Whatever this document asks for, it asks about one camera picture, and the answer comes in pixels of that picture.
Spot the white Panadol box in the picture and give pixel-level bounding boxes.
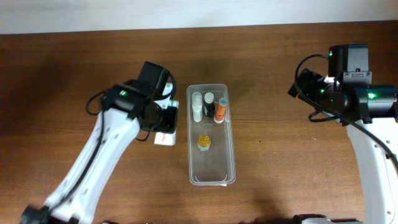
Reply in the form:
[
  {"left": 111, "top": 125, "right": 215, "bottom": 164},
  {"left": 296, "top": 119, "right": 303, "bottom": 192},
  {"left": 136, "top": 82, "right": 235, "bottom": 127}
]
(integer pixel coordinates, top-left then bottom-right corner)
[{"left": 154, "top": 100, "right": 179, "bottom": 146}]

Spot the gold lid small jar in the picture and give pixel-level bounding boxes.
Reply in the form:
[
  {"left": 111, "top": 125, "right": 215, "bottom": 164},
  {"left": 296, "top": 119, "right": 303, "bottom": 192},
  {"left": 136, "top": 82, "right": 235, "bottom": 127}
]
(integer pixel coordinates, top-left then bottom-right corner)
[{"left": 197, "top": 134, "right": 211, "bottom": 151}]

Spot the orange tablet tube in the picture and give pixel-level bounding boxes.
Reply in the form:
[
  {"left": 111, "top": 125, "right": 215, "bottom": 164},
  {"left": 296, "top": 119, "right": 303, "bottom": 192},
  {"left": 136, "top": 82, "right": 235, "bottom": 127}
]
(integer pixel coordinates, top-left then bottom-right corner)
[{"left": 214, "top": 98, "right": 228, "bottom": 123}]

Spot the clear plastic container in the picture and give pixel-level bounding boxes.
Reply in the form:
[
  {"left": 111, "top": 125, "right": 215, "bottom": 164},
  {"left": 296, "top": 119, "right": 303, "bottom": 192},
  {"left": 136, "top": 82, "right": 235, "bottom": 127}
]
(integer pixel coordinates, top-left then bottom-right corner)
[{"left": 187, "top": 84, "right": 236, "bottom": 186}]

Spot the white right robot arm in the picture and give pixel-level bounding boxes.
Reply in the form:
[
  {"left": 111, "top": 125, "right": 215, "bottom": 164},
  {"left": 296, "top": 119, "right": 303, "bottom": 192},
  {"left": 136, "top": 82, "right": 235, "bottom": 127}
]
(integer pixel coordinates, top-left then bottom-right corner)
[{"left": 288, "top": 44, "right": 397, "bottom": 223}]

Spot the white pump bottle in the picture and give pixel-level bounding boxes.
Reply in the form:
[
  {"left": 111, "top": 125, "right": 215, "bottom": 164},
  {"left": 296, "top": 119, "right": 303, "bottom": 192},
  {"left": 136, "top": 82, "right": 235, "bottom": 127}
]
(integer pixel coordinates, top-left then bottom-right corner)
[{"left": 192, "top": 92, "right": 203, "bottom": 123}]

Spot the dark bottle white cap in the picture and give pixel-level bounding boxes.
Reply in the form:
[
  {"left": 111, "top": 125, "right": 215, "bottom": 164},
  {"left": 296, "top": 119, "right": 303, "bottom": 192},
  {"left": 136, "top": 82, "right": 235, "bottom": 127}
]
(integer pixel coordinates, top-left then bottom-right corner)
[{"left": 203, "top": 92, "right": 215, "bottom": 117}]

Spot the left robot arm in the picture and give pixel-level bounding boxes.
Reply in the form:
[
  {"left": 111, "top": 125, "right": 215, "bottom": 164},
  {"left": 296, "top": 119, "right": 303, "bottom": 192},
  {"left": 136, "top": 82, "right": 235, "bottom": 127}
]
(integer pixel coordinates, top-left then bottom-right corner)
[{"left": 19, "top": 62, "right": 178, "bottom": 223}]

